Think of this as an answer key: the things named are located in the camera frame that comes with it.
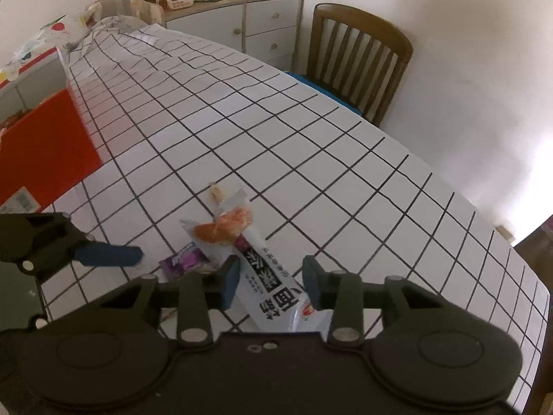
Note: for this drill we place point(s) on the small dark purple packet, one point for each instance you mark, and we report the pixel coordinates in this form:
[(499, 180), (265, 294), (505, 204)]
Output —
[(179, 261)]

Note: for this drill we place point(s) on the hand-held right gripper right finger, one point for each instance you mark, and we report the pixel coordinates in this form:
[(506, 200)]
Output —
[(312, 281)]

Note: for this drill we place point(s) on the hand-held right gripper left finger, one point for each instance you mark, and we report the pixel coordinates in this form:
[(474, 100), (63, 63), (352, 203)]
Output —
[(229, 283)]

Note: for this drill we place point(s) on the white noodle snack packet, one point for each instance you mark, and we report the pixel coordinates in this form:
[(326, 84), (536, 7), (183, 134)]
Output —
[(259, 276)]

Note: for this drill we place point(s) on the white colourful dotted bag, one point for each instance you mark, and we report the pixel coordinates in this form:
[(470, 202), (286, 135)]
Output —
[(52, 30)]

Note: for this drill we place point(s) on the white drawer cabinet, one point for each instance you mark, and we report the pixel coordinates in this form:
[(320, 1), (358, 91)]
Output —
[(268, 21)]

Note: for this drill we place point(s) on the wooden desktop tray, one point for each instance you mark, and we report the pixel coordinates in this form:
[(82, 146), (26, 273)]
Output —
[(151, 11)]

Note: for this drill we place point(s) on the white checked tablecloth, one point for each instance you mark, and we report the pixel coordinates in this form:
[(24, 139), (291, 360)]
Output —
[(302, 138)]

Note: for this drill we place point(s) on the blue seat cushion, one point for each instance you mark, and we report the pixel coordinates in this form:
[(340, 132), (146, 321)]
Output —
[(324, 90)]

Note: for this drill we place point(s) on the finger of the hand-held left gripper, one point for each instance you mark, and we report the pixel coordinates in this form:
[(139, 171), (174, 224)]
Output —
[(108, 255)]

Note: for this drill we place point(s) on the red and white cardboard box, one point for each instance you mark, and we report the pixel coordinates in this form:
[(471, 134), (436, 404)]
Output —
[(47, 151)]

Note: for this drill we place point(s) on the small beige snack stick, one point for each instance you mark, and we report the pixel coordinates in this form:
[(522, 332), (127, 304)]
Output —
[(216, 191)]

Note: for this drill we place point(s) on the clear glass jar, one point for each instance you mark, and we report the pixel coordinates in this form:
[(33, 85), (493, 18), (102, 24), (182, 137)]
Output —
[(126, 2)]

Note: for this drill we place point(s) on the wooden slatted chair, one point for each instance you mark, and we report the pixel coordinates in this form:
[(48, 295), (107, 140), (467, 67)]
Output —
[(358, 47)]

